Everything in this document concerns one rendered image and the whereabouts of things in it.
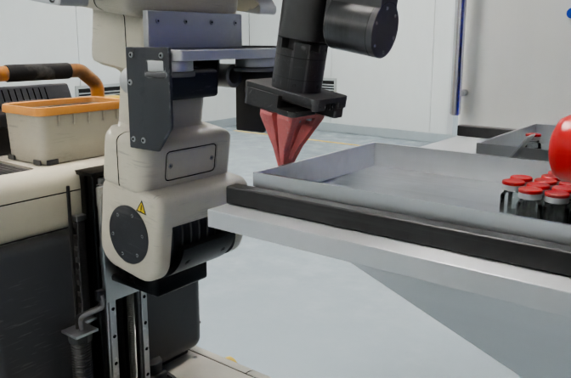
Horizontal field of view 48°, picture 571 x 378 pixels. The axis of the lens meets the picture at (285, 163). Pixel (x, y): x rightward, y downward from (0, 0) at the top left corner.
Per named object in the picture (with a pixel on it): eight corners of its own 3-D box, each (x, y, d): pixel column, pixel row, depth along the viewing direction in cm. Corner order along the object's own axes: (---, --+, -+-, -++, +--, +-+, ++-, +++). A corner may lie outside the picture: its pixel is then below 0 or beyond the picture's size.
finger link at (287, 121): (282, 182, 71) (294, 99, 68) (235, 163, 75) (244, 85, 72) (317, 172, 76) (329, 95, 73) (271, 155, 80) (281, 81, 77)
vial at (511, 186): (525, 227, 60) (529, 180, 59) (517, 233, 59) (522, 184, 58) (502, 223, 62) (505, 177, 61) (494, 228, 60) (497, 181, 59)
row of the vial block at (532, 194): (585, 202, 69) (590, 161, 69) (535, 244, 56) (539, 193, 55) (564, 199, 71) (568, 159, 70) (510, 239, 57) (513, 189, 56)
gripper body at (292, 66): (313, 117, 67) (324, 47, 65) (241, 95, 73) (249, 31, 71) (346, 111, 72) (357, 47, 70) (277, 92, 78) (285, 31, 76)
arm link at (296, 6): (304, -18, 72) (274, -21, 68) (356, -9, 69) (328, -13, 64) (296, 42, 74) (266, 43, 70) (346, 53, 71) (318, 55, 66)
